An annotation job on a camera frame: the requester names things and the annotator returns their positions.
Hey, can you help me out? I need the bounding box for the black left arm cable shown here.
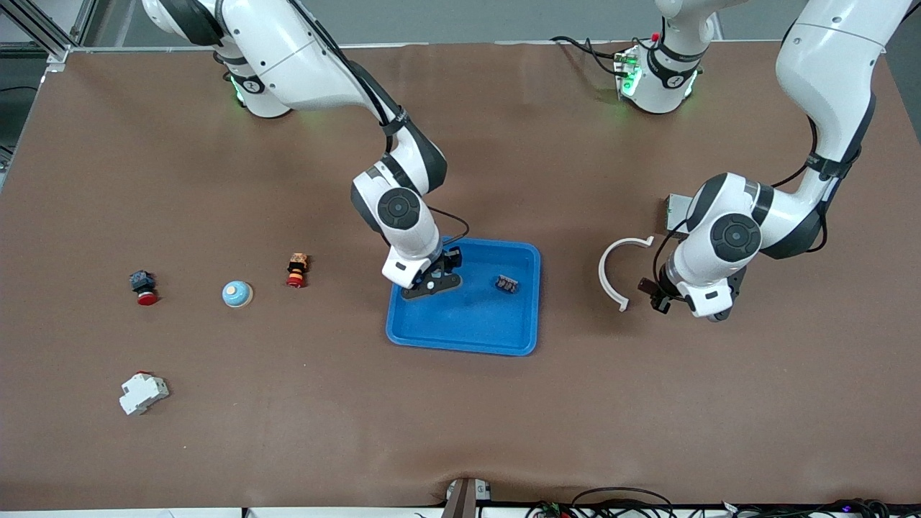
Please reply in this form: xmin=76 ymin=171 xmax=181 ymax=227
xmin=651 ymin=115 xmax=835 ymax=288

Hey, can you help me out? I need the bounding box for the grey metal box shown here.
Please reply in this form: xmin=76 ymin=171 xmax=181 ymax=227
xmin=666 ymin=194 xmax=699 ymax=232

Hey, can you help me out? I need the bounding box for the white curved plastic clip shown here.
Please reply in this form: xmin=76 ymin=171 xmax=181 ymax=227
xmin=598 ymin=236 xmax=655 ymax=312

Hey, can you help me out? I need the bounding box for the red emergency stop button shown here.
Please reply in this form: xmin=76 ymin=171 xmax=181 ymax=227
xmin=130 ymin=270 xmax=159 ymax=307

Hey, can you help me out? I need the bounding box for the black arm base cable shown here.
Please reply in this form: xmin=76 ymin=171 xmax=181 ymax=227
xmin=550 ymin=35 xmax=627 ymax=78

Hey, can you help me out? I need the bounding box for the aluminium frame post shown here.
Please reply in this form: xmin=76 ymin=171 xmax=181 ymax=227
xmin=0 ymin=0 xmax=98 ymax=73

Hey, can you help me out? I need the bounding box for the white circuit breaker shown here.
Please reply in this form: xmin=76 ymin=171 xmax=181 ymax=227
xmin=119 ymin=372 xmax=171 ymax=417

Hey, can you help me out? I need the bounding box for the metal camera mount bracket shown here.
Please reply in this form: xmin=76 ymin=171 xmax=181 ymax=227
xmin=441 ymin=477 xmax=494 ymax=518

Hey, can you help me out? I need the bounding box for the blue plastic tray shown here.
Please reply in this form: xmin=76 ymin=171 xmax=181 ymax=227
xmin=386 ymin=234 xmax=542 ymax=357

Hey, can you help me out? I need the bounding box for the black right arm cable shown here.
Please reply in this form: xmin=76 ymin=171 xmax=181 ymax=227
xmin=288 ymin=0 xmax=472 ymax=253

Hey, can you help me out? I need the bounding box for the brown table cover mat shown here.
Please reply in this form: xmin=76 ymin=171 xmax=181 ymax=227
xmin=0 ymin=40 xmax=921 ymax=513

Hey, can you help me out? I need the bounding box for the black cable bundle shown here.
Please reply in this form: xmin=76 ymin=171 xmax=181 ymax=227
xmin=720 ymin=498 xmax=921 ymax=518

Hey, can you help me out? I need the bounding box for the black looped cable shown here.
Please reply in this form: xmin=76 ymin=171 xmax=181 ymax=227
xmin=572 ymin=487 xmax=677 ymax=518

